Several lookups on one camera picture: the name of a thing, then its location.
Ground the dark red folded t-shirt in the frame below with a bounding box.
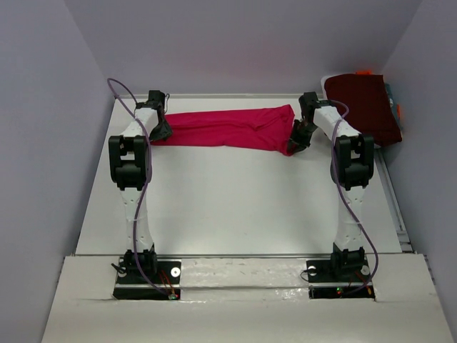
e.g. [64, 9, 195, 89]
[323, 74, 403, 146]

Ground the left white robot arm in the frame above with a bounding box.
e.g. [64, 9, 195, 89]
[108, 90, 172, 282]

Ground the pink t-shirt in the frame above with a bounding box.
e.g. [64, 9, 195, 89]
[152, 104, 295, 156]

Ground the teal orange item beside stack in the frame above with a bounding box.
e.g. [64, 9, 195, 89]
[384, 83, 403, 130]

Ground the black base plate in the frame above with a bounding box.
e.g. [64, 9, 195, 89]
[301, 259, 376, 299]
[112, 258, 182, 301]

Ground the orange object behind stack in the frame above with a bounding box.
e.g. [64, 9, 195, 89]
[355, 70, 372, 75]

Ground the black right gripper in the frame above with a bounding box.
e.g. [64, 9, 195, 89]
[286, 119, 318, 154]

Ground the metal rail right side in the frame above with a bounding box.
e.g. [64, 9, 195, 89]
[375, 149, 415, 254]

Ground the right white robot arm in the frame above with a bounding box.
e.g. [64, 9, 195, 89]
[287, 92, 374, 283]

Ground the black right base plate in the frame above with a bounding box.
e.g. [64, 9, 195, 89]
[301, 259, 376, 299]

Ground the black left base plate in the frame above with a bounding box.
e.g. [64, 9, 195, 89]
[112, 258, 182, 301]

